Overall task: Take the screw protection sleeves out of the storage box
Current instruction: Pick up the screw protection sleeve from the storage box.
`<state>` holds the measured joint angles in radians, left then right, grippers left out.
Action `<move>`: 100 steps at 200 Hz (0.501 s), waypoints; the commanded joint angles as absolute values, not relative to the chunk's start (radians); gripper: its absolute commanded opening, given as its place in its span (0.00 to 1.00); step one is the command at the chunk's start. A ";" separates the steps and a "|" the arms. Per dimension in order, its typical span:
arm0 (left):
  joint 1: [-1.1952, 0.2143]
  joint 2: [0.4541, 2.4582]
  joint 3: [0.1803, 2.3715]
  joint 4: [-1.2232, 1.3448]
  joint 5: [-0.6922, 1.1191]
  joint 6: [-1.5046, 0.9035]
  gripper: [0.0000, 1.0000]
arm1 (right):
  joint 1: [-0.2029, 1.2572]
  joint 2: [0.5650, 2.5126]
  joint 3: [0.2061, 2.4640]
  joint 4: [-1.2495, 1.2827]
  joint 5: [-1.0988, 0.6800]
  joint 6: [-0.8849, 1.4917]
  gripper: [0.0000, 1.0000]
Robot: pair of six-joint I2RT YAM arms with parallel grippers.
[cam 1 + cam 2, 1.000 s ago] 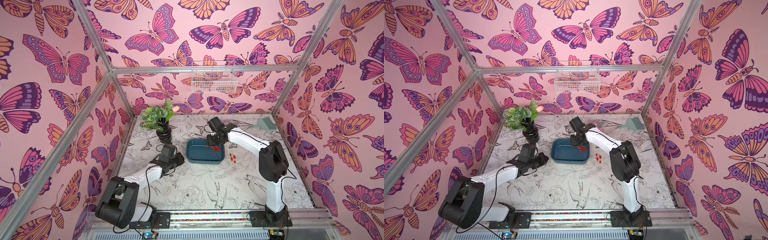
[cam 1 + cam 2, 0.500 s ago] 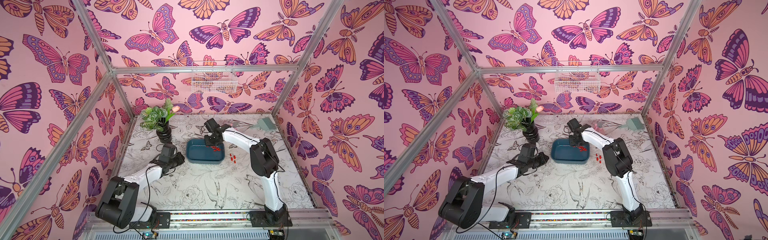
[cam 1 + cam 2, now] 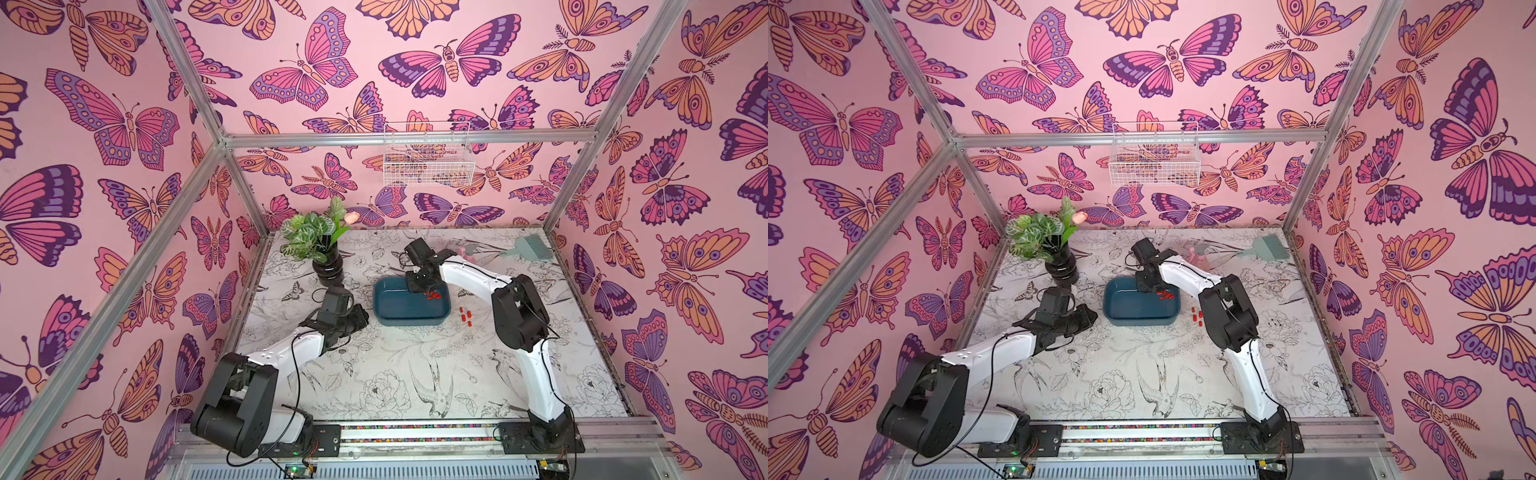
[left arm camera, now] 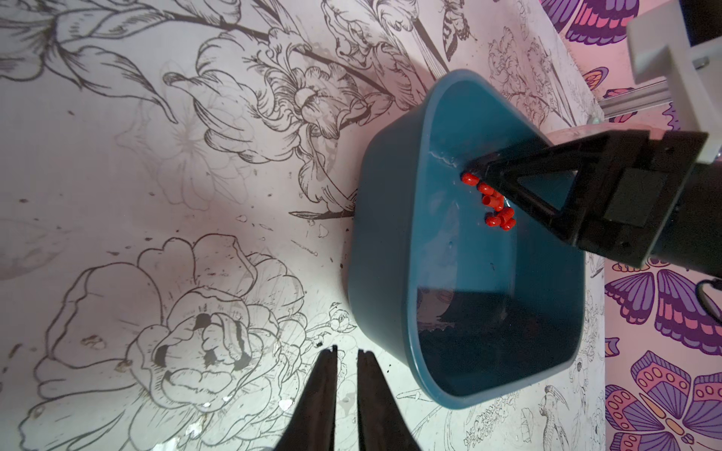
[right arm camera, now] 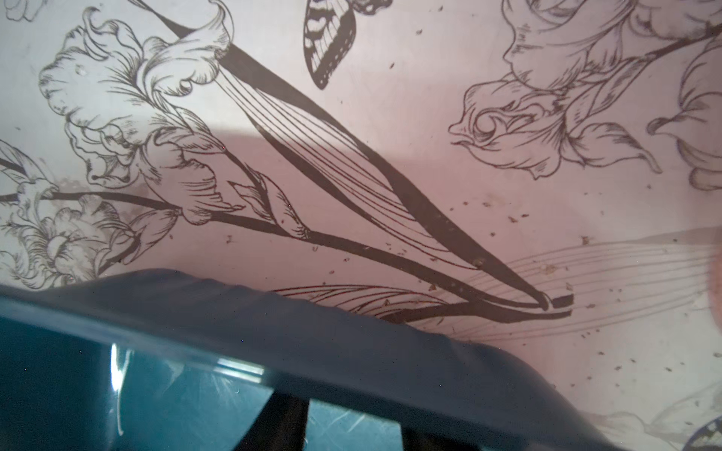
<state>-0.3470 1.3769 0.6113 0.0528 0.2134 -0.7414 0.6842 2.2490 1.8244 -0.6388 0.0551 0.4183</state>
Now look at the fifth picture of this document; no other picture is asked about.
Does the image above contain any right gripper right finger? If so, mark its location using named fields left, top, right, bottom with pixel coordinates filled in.
left=402, top=428, right=479, bottom=451

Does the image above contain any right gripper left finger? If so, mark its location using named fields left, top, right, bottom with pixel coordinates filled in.
left=233, top=392, right=309, bottom=451

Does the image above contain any teal plastic storage box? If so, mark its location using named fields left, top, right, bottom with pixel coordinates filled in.
left=1, top=270, right=612, bottom=450

